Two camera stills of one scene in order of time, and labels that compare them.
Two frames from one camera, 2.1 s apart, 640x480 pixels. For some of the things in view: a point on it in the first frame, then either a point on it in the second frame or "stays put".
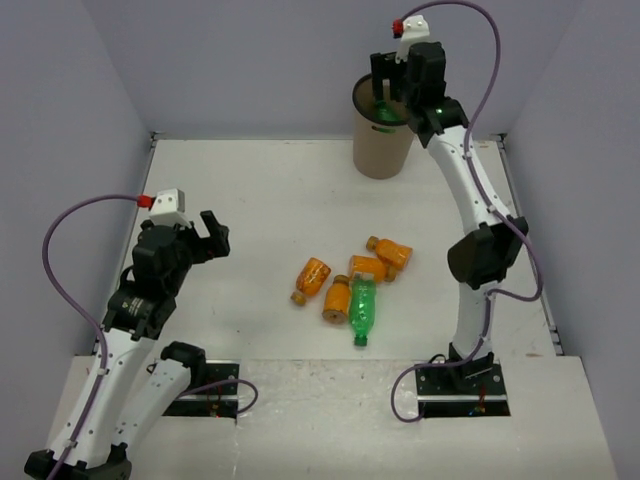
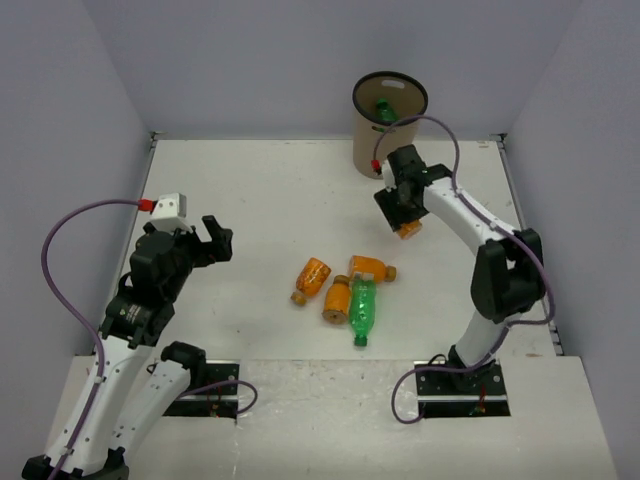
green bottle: x=385 y=113 stays put
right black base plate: x=442 y=392 stays put
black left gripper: x=216 y=245 stays put
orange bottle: x=390 y=252 → x=410 y=229
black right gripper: x=384 y=66 → x=396 y=217
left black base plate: x=220 y=400 stays put
